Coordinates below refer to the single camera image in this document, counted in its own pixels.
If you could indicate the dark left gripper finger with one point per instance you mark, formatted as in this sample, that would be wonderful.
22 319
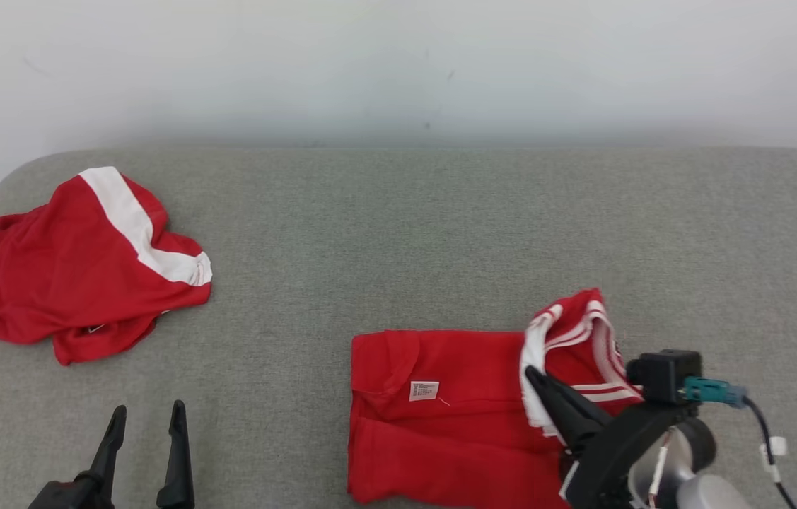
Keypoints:
177 466
108 466

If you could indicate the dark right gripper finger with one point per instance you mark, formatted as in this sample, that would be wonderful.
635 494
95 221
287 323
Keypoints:
568 413

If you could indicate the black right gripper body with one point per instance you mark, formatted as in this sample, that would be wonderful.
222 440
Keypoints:
610 459

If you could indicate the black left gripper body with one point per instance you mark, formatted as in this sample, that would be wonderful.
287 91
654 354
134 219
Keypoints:
62 497

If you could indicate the red basketball jersey black print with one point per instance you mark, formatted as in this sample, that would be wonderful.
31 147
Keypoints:
455 438

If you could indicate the red shorts white side stripe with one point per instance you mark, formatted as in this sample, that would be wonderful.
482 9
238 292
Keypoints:
51 283

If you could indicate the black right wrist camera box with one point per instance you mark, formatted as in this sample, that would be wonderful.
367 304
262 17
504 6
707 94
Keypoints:
663 375

